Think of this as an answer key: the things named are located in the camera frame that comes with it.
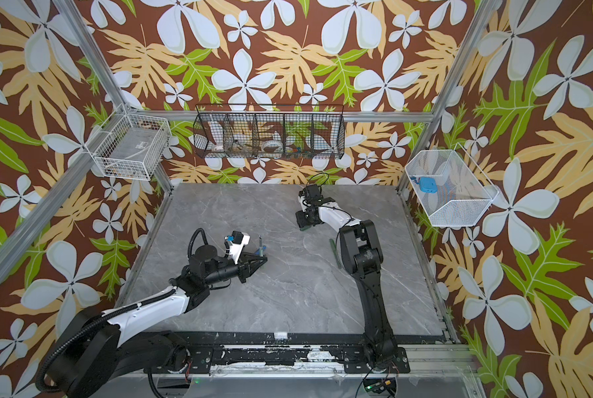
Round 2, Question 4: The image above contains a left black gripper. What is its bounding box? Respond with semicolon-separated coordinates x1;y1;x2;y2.
204;251;268;289

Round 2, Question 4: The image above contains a white wire basket right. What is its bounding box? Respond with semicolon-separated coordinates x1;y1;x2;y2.
405;145;500;229

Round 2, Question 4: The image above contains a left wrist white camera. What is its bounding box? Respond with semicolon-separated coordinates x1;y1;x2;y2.
225;231;250;265

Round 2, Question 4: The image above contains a black wire basket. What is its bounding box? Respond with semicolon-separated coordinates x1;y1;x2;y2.
190;104;346;159

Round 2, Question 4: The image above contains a white wire basket left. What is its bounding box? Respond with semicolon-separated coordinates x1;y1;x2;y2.
88;108;171;181

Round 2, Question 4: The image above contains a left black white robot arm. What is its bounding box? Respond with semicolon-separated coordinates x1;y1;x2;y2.
34;228;268;397

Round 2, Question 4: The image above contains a blue object in basket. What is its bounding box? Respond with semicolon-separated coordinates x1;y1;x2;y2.
410;176;438;194

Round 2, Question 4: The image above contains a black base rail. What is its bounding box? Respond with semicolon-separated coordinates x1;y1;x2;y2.
144;330;412;375

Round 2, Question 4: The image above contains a white wire basket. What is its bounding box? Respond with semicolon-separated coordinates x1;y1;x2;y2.
405;145;500;229
88;108;171;181

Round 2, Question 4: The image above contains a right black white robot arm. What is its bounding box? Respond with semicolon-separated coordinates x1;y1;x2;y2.
296;184;399;370

